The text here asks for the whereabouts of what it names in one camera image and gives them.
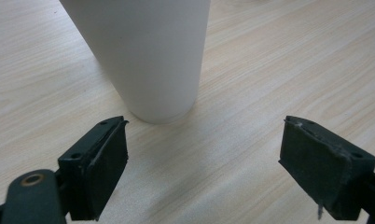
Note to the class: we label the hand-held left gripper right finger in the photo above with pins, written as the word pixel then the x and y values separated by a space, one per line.
pixel 322 168

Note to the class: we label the white paper cup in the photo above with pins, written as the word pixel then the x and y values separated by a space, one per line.
pixel 148 56

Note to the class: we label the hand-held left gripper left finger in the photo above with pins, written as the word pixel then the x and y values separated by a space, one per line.
pixel 98 168

